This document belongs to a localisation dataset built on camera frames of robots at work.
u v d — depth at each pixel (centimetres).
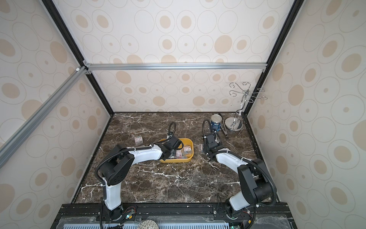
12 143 52
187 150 95
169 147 74
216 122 100
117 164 51
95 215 73
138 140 100
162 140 98
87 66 90
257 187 44
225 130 108
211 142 71
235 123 110
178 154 92
